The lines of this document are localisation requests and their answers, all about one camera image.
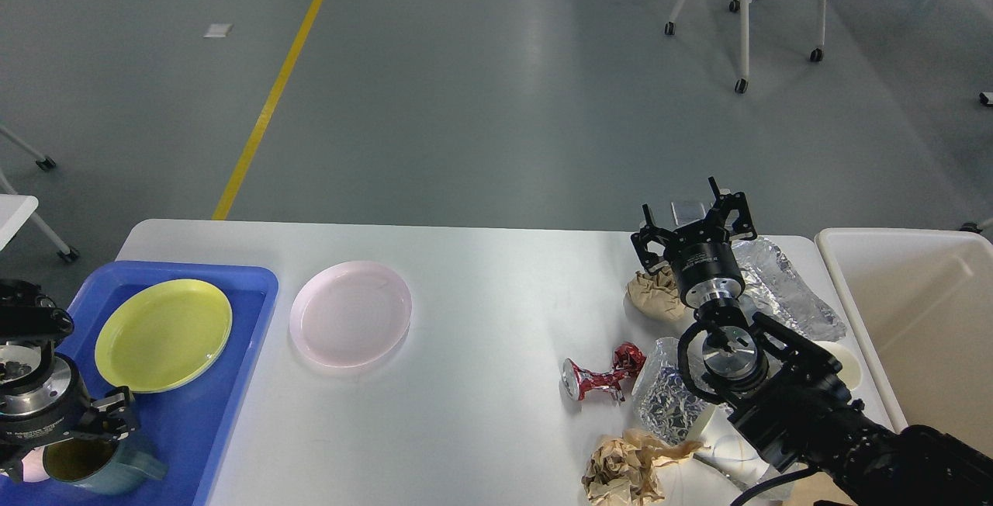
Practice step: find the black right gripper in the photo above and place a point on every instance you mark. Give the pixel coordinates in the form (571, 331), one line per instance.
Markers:
(706, 270)

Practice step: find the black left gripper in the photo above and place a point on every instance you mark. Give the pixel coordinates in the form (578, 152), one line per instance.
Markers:
(39, 412)

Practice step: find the teal mug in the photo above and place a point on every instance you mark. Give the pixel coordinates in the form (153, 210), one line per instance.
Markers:
(106, 467)

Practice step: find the pink ribbed mug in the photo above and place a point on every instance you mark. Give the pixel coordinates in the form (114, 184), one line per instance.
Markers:
(33, 470)

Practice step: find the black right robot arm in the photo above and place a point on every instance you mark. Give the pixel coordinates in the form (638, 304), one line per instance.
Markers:
(786, 397)

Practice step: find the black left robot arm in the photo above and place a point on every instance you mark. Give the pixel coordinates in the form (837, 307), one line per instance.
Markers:
(32, 326)

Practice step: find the crumpled brown paper back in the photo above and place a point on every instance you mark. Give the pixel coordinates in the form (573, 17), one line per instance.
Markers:
(656, 295)

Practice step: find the crumpled brown paper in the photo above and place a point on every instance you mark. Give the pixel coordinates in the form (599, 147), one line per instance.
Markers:
(656, 295)
(626, 470)

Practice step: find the crumpled foil sheet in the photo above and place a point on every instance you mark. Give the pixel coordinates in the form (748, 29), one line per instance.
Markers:
(775, 288)

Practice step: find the crushed red can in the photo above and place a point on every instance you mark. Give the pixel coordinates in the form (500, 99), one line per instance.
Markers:
(627, 364)

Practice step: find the yellow plate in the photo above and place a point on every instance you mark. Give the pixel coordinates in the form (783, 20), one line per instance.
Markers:
(164, 336)

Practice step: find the crumpled foil ball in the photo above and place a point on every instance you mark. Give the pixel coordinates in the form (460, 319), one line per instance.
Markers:
(663, 404)

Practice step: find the white paper cup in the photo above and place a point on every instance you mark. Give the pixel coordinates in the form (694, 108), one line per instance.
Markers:
(850, 373)

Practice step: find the clear plastic wrap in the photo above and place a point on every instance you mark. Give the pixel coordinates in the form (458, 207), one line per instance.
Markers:
(723, 449)

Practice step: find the white plastic bin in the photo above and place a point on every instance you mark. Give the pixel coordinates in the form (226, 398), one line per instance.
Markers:
(920, 304)

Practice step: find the white side table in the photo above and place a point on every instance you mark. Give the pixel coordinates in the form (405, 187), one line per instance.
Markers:
(66, 252)

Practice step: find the crumpled brown paper front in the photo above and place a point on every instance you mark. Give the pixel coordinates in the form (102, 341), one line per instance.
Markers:
(626, 470)

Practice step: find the pink plate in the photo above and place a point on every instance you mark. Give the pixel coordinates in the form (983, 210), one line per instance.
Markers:
(350, 316)

